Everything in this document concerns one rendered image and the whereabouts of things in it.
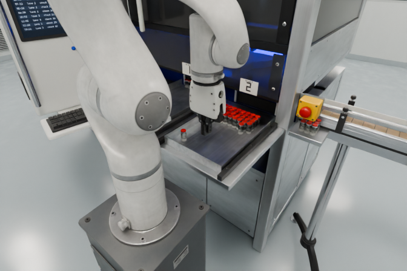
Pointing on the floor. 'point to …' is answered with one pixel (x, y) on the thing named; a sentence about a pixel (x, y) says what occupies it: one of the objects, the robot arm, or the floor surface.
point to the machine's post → (291, 90)
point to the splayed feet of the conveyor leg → (306, 241)
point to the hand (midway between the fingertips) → (206, 127)
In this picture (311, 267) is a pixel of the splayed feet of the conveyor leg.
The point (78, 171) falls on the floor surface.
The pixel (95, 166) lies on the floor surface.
